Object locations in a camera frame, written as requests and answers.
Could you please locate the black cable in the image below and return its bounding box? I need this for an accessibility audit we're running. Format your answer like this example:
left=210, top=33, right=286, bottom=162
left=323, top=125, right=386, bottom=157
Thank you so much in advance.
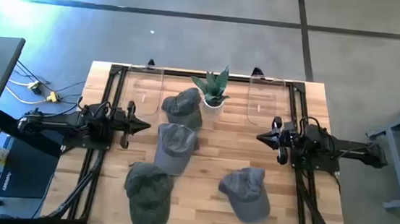
left=13, top=59, right=88, bottom=96

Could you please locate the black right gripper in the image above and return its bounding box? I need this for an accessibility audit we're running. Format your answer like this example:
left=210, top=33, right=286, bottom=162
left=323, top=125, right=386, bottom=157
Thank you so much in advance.
left=254, top=114, right=298, bottom=167

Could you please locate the dark green cap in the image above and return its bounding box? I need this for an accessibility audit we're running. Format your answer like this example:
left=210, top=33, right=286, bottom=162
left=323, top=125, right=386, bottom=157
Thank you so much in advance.
left=120, top=160, right=176, bottom=224

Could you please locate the light grey cap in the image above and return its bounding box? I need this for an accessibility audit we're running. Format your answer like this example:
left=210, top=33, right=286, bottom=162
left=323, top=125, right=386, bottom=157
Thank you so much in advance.
left=153, top=121, right=203, bottom=179

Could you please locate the blue-grey cap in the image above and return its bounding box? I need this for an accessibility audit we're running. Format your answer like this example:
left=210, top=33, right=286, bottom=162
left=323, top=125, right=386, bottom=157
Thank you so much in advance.
left=215, top=164, right=275, bottom=224

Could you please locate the left clear plastic bin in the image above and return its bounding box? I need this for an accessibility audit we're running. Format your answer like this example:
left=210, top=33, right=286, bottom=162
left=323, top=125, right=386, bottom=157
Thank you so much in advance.
left=122, top=63, right=166, bottom=119

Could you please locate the yellow power plug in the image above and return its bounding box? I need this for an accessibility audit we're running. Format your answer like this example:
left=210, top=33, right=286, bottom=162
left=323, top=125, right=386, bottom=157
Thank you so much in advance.
left=27, top=79, right=43, bottom=95
left=46, top=90, right=60, bottom=103

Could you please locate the cream cable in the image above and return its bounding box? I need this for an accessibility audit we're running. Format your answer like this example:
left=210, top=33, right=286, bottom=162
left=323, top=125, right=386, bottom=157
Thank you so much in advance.
left=4, top=85, right=50, bottom=108

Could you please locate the grey metal table frame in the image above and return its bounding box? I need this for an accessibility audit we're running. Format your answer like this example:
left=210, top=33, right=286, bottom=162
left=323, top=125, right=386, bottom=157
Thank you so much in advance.
left=360, top=89, right=400, bottom=211

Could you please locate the black aluminium table frame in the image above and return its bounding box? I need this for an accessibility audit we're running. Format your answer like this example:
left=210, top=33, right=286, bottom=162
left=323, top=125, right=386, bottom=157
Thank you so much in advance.
left=44, top=59, right=361, bottom=224

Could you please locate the white plant pot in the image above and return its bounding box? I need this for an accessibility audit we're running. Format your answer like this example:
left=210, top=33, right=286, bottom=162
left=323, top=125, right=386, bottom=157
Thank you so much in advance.
left=201, top=99, right=226, bottom=117

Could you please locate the black desk leg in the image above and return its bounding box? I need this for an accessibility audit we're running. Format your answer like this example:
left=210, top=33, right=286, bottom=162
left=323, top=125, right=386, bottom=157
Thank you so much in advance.
left=0, top=108, right=67, bottom=159

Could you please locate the dark grey cap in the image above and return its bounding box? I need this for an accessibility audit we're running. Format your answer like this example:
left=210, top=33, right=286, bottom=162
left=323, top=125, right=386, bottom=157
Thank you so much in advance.
left=158, top=84, right=206, bottom=132

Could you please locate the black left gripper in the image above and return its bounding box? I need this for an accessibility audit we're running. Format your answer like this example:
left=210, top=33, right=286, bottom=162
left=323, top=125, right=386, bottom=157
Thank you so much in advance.
left=109, top=99, right=153, bottom=152

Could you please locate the green snake plant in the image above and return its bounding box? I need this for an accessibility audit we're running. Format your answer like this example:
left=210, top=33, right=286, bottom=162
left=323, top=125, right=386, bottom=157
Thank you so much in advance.
left=188, top=62, right=233, bottom=108

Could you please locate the black floor mat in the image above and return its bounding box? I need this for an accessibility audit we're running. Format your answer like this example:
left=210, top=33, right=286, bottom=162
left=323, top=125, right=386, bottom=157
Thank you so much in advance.
left=0, top=136, right=61, bottom=202

